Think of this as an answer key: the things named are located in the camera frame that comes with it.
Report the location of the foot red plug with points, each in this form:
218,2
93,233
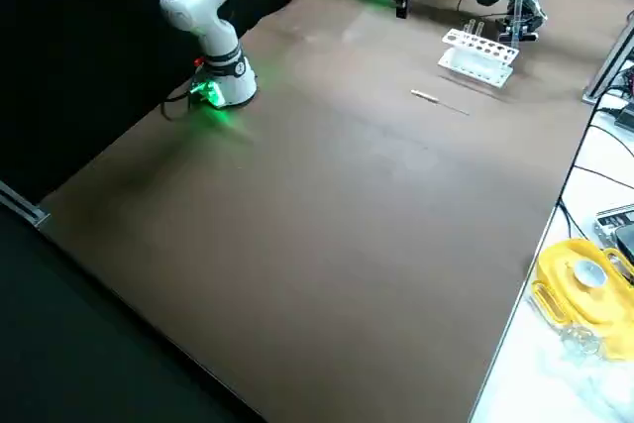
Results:
198,63

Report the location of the small black box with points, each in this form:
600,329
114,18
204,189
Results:
625,118

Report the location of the clear plastic bag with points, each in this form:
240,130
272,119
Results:
579,341

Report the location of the grey round disc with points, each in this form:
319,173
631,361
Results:
589,274

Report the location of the white test tube rack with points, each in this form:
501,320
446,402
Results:
475,64

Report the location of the foot green light block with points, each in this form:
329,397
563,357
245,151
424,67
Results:
208,92

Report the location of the clear glass test tube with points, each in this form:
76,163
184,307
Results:
468,26
517,17
478,28

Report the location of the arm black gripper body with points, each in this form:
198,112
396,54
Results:
530,9

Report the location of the grey device with red label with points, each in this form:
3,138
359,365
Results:
614,220

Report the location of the short aluminium corner rail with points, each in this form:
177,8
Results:
30,212

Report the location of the thick aluminium frame post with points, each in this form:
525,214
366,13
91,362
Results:
606,66

